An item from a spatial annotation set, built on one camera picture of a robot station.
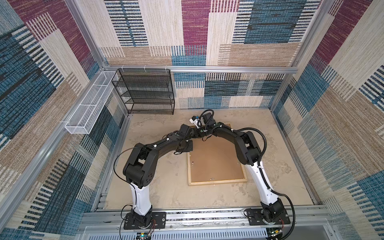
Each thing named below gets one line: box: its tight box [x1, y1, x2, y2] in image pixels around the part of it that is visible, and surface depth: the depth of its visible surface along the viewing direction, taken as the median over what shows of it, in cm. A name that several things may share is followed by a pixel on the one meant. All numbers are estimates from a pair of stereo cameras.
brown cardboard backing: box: [190, 135, 245, 183], surface depth 92 cm
